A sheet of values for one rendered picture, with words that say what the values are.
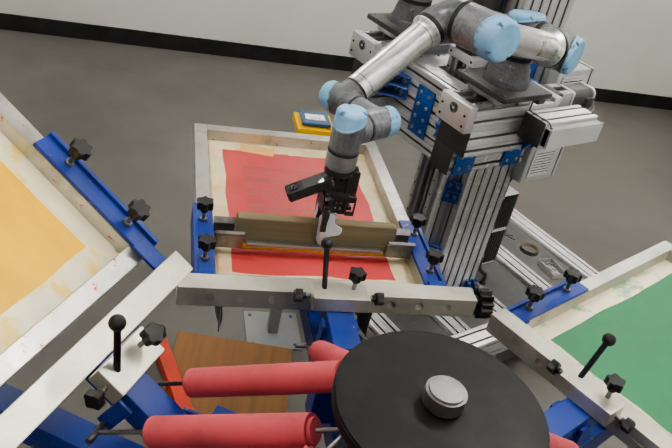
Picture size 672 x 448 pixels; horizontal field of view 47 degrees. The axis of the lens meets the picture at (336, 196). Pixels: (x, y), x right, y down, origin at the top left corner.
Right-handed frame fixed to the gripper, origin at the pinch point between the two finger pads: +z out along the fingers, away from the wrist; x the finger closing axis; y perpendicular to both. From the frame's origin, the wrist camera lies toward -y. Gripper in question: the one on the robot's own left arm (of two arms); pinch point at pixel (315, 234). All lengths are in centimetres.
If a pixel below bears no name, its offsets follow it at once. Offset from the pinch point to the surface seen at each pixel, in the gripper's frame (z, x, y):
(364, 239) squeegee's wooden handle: -0.6, -1.6, 12.3
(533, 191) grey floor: 102, 210, 185
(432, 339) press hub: -31, -71, 2
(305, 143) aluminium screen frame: 4, 56, 6
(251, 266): 5.9, -6.8, -16.0
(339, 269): 5.9, -6.1, 6.3
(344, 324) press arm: -2.8, -36.6, 0.2
